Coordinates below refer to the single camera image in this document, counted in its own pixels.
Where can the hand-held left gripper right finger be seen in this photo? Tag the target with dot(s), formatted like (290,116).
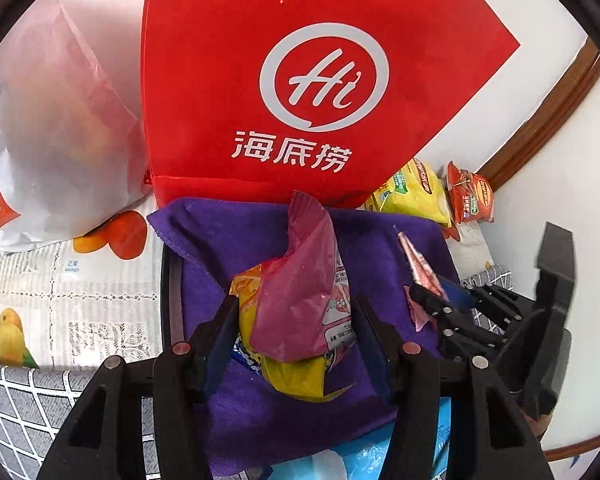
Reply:
(377,350)

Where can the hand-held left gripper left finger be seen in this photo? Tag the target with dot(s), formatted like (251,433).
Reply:
(220,347)

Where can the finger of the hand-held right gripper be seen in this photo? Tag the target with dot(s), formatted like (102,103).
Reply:
(490,305)
(460,332)

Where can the long pink striped packet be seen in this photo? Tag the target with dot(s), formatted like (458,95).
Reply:
(420,270)

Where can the yellow snack packet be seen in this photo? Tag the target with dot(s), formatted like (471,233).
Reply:
(290,377)

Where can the pink snack packet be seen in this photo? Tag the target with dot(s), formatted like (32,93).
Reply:
(300,285)

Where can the purple cloth lined basket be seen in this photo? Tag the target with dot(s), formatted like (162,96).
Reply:
(260,240)

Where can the blue tissue box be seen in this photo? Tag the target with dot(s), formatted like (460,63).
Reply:
(430,440)

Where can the red potato chips bag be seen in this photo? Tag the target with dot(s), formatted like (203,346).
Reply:
(472,200)

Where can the yellow potato chips bag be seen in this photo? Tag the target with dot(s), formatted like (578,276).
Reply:
(415,195)

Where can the fruit printed sheet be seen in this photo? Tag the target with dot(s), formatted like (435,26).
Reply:
(80,300)

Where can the grey checked blanket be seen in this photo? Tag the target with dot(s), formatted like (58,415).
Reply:
(10,410)

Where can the red paper shopping bag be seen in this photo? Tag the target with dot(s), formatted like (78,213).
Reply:
(205,85)

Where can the white plastic shopping bag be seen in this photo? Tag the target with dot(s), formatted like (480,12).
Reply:
(55,110)

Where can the brown wooden door frame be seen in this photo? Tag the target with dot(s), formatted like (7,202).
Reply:
(555,110)

